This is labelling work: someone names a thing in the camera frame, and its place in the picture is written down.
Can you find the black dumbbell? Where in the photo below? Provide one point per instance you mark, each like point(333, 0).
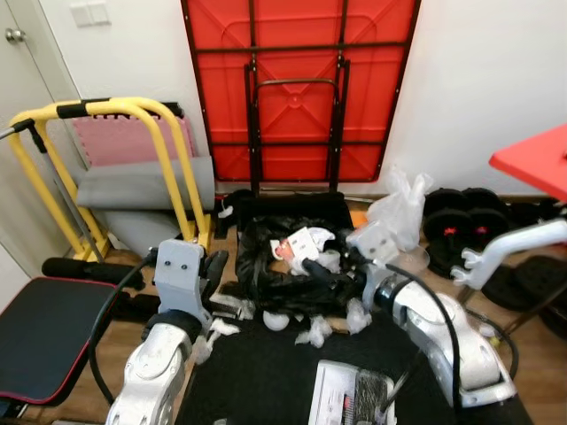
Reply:
point(465, 221)

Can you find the trash bin with black bag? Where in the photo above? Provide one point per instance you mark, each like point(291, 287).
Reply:
point(266, 285)

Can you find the pale grey door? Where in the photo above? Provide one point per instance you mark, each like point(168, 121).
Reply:
point(27, 97)

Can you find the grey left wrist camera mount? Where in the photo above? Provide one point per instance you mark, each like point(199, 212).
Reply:
point(182, 270)

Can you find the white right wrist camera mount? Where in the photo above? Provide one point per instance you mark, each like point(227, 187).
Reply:
point(376, 239)

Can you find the silver door knob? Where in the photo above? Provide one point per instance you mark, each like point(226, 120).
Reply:
point(14, 35)

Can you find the long black foam bench roller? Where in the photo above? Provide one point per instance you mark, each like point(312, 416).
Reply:
point(89, 270)

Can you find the clear plastic bowl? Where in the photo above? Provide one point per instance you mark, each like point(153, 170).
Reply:
point(412, 259)

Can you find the black weight plates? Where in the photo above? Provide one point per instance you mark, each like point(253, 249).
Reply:
point(532, 283)

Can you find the red folded table black frame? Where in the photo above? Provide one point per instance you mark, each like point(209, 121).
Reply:
point(292, 111)

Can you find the dark clothes pile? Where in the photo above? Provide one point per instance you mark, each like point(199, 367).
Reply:
point(540, 212)

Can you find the small black red-trimmed bench pad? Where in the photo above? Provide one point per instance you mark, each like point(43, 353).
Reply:
point(53, 336)

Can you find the white light switch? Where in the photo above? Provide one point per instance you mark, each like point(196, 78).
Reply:
point(89, 12)

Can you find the white torn paper scrap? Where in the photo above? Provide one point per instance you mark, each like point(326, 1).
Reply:
point(213, 341)

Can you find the flat clear plastic wrap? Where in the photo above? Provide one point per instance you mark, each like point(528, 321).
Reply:
point(235, 305)

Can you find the crumpled clear plastic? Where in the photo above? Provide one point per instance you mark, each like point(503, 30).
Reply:
point(314, 330)
point(359, 317)

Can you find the black pouch with white tag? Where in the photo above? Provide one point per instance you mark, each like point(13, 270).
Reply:
point(235, 208)

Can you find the yellow tubular frame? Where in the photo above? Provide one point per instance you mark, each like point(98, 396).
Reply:
point(133, 108)

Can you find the grey foam mat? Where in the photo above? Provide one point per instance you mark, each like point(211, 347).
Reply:
point(133, 190)

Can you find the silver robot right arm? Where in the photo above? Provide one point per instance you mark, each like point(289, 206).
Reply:
point(443, 336)

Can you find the pink foam mat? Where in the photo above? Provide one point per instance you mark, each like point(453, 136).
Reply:
point(115, 142)

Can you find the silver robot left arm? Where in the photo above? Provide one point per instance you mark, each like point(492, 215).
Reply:
point(155, 372)

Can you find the white plastic bag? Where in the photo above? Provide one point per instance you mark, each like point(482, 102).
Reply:
point(403, 212)

